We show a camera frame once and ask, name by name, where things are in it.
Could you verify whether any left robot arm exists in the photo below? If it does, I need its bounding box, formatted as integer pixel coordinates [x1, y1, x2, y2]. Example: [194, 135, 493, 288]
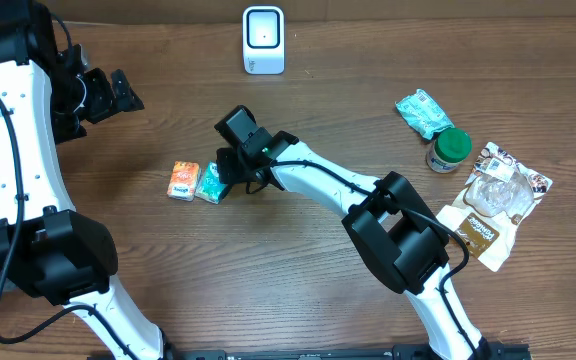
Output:
[0, 0, 176, 359]

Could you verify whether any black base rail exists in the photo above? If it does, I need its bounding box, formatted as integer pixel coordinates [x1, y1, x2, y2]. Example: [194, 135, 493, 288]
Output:
[167, 342, 534, 360]

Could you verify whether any orange Kleenex tissue pack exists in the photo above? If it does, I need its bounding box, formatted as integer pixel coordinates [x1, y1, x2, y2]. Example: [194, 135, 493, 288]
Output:
[167, 161, 201, 201]

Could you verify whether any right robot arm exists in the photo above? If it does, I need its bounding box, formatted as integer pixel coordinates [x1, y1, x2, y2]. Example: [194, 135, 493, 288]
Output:
[215, 105, 491, 359]

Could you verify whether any teal Kleenex tissue pack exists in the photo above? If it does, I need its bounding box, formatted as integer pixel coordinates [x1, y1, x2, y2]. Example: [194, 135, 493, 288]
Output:
[195, 162, 227, 204]

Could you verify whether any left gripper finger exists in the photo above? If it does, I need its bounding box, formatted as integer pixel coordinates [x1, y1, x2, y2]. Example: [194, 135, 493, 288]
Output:
[111, 69, 138, 100]
[114, 97, 144, 113]

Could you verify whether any teal wet wipes pack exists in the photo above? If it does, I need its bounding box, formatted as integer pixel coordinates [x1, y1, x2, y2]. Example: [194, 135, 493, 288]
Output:
[395, 89, 454, 141]

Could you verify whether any green lid jar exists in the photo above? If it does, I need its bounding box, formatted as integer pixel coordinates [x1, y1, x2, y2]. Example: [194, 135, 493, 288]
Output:
[426, 128, 472, 173]

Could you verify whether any beige plastic pouch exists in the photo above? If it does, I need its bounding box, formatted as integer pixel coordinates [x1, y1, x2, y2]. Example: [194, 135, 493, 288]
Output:
[437, 142, 553, 272]

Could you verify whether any white barcode scanner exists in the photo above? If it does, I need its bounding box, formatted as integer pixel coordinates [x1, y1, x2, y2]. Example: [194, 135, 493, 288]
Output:
[242, 5, 285, 75]

